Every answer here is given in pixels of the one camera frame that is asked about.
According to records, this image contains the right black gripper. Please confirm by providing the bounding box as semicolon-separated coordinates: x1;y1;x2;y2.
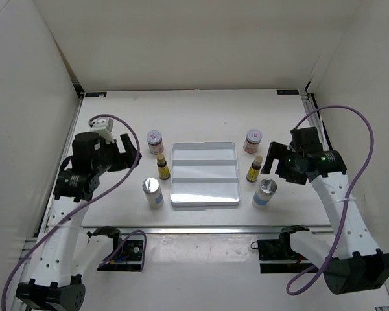
260;142;307;185

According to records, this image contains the white silver-cap bottle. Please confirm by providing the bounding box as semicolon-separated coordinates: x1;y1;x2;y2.
252;178;277;209
142;178;164;209

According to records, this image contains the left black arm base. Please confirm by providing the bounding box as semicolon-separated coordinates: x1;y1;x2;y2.
92;226;148;272

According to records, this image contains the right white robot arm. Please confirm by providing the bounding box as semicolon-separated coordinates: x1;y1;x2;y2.
261;127;389;295

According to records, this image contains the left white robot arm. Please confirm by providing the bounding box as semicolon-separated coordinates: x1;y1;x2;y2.
16;132;141;310

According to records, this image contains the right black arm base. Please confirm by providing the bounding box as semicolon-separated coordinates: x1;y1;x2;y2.
250;225;312;274

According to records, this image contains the right red-lid spice jar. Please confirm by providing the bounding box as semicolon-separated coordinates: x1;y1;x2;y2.
243;129;262;154

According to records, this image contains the red-lid spice jar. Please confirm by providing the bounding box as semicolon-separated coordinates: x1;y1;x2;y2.
243;129;262;154
147;130;164;155

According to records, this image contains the left red-lid spice jar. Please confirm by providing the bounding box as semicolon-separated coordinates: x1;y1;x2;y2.
147;130;164;155

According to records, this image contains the right small yellow-label bottle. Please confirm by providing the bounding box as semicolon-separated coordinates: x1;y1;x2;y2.
246;155;263;182

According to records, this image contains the small yellow-label bottle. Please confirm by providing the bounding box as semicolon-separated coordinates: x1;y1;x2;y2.
246;155;263;182
156;153;170;180

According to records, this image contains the left small yellow-label bottle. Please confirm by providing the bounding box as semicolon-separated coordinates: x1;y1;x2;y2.
156;153;170;180

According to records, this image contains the right blue corner label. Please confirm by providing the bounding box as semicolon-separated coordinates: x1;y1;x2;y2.
276;89;300;95

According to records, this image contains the blue corner label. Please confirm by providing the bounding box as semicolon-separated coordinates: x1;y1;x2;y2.
84;92;107;98
276;89;300;95

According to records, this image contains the left blue corner label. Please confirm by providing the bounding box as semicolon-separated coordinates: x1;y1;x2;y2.
84;92;107;98

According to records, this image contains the white three-compartment tray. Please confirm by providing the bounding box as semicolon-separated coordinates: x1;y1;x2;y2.
171;141;240;210

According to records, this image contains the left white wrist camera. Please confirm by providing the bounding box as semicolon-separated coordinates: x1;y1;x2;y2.
88;117;115;144

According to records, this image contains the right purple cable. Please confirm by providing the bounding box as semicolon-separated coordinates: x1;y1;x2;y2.
285;104;375;296

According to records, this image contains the purple cable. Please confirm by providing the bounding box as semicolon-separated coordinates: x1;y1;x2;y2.
0;113;147;308
285;104;375;296

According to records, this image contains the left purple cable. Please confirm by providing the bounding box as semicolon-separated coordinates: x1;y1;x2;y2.
0;113;147;308

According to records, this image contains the aluminium front rail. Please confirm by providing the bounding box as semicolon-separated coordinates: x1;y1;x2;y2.
35;225;338;236

